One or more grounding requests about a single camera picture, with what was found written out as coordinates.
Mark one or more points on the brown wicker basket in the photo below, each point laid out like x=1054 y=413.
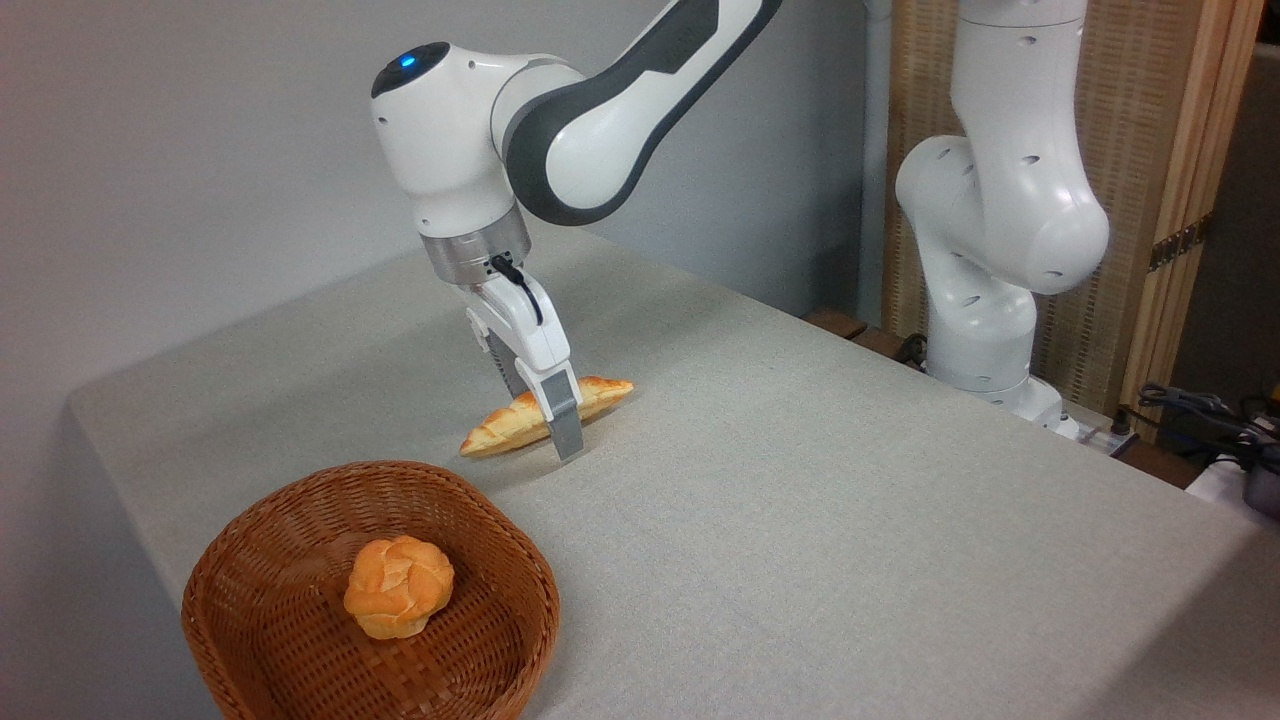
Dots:
x=270 y=620

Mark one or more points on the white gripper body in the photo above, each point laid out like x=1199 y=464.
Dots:
x=530 y=335

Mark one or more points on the metal screen hinge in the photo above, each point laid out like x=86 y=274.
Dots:
x=1178 y=243

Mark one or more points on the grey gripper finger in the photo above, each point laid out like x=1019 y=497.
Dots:
x=512 y=375
x=565 y=415

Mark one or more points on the wooden bamboo folding screen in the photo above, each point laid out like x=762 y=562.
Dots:
x=1130 y=130

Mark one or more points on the brown wooden base board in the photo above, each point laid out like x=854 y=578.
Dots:
x=840 y=322

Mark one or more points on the round bread roll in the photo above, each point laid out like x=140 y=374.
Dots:
x=398 y=588

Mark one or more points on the grey tablecloth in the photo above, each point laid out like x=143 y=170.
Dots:
x=800 y=520

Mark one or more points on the long braided bread loaf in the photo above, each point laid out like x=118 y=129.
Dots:
x=500 y=428

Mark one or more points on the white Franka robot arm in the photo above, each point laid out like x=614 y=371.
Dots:
x=1000 y=200

